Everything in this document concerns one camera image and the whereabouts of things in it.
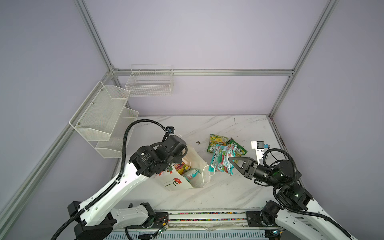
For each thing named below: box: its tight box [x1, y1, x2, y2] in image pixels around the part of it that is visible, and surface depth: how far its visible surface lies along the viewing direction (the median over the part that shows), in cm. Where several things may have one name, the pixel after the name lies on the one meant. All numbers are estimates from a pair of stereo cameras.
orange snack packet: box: [173, 162, 191, 175], surface depth 88 cm
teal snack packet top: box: [182, 169, 201, 182], surface depth 75 cm
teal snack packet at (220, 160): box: [208, 144, 237, 176], surface depth 61 cm
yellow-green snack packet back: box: [207, 133, 229, 154], surface depth 104 cm
